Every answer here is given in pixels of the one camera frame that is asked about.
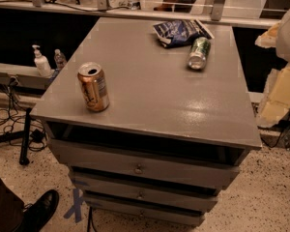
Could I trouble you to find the blue tape cross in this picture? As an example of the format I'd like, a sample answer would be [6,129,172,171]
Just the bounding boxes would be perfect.
[63,187,88,224]

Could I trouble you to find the black stand leg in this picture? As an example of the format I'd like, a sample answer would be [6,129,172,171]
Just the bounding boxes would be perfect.
[0,108,31,165]

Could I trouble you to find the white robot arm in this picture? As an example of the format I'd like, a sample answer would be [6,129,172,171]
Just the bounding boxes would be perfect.
[255,9,290,128]

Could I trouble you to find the blue chip bag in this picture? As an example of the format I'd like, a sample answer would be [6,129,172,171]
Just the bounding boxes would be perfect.
[153,19,214,48]

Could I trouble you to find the black floor cables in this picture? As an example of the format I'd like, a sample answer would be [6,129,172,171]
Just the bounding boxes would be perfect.
[0,75,48,153]

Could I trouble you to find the black leather shoe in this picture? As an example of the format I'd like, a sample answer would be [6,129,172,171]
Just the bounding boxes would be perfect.
[13,189,59,232]

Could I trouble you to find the green soda can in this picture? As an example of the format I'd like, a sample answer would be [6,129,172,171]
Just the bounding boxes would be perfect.
[188,37,211,70]

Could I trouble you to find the white pump bottle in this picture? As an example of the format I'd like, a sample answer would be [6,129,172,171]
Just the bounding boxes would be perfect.
[32,44,51,77]

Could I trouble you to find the grey drawer cabinet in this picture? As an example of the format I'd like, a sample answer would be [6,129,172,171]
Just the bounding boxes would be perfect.
[32,18,261,226]

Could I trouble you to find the orange soda can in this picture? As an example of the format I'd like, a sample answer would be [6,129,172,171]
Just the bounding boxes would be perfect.
[77,62,109,112]

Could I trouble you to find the clear water bottle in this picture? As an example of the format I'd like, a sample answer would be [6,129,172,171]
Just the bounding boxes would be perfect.
[54,49,67,70]

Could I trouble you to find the brown trouser leg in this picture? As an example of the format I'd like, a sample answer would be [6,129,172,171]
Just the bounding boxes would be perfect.
[0,178,24,232]

